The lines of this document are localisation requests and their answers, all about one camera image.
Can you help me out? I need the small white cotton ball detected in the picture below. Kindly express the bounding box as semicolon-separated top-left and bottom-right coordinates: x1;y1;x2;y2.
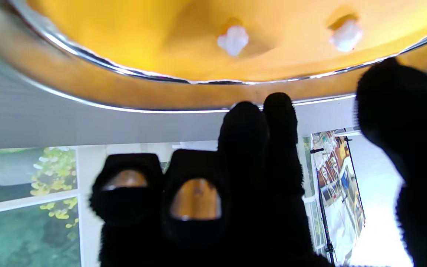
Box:
329;19;363;52
217;25;249;57

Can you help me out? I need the printed garden window backdrop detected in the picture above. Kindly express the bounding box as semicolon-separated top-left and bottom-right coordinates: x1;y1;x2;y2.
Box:
0;130;321;267

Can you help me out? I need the kidney steel tray orange liner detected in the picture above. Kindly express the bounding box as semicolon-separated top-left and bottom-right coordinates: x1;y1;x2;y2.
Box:
0;0;427;113

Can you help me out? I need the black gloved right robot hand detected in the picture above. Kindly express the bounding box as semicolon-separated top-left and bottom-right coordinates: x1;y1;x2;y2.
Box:
89;57;427;267

